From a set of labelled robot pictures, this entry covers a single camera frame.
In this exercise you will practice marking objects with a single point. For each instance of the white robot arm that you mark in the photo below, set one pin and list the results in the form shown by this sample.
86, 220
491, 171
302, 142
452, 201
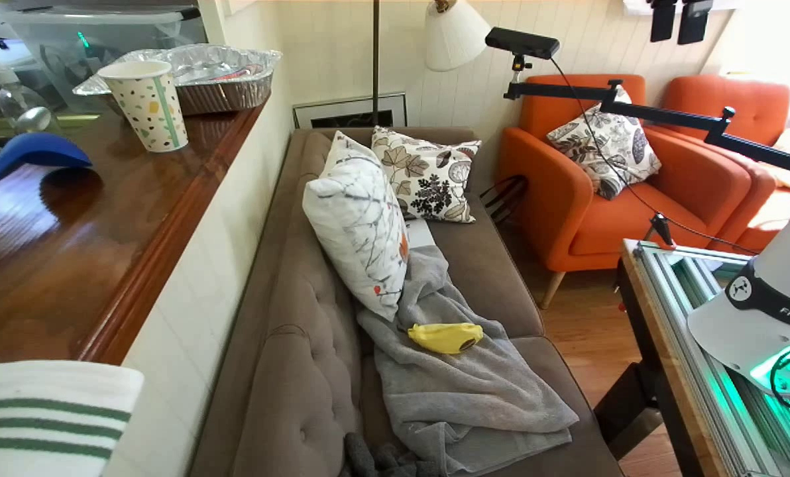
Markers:
766, 293

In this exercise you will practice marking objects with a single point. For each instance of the aluminium foil tray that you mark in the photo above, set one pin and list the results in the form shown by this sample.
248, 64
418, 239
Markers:
215, 77

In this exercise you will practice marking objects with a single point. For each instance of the white branch pattern pillow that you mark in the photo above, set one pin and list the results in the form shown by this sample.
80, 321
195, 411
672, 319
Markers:
358, 220

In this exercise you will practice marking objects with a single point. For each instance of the brown floral pillow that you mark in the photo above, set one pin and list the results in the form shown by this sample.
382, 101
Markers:
427, 178

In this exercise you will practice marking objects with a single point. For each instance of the framed picture on floor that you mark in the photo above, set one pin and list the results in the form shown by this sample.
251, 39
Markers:
354, 113

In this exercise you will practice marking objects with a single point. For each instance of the orange armchair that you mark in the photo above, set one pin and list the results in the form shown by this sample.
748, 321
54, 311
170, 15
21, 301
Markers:
571, 226
758, 116

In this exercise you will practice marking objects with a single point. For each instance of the grey blanket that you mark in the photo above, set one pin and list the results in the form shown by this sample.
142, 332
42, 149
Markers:
472, 411

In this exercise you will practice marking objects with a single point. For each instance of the brown tufted sofa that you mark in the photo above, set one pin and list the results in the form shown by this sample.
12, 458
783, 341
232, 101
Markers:
298, 376

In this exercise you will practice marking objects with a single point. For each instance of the white lamp shade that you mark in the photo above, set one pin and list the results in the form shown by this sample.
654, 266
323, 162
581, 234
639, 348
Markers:
453, 36

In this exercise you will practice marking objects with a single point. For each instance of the floral pillow on armchair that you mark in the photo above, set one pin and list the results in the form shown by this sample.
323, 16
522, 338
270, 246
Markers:
610, 149

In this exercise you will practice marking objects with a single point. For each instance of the black floor lamp pole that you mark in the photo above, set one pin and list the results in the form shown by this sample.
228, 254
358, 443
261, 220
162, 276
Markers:
374, 63

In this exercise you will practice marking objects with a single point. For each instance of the polka dot paper cup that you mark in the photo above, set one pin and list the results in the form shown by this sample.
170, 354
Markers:
146, 99

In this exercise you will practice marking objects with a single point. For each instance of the clear plastic storage bin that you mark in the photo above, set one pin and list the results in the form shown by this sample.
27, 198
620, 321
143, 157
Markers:
76, 44

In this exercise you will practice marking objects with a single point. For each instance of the blue plastic object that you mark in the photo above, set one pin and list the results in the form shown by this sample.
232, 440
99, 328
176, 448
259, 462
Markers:
46, 149

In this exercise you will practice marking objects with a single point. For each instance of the robot mounting table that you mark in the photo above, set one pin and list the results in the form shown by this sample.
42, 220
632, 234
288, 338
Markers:
717, 379

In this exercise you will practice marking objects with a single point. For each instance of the clear wine glass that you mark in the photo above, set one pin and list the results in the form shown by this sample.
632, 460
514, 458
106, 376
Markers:
20, 104

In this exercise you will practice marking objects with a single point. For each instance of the green striped white towel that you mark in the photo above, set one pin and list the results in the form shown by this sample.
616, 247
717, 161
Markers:
61, 418

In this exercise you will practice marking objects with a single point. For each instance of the black camera on mount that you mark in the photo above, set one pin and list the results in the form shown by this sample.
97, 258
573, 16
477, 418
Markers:
521, 44

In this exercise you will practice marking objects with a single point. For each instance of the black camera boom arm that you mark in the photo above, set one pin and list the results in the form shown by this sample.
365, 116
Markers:
712, 125

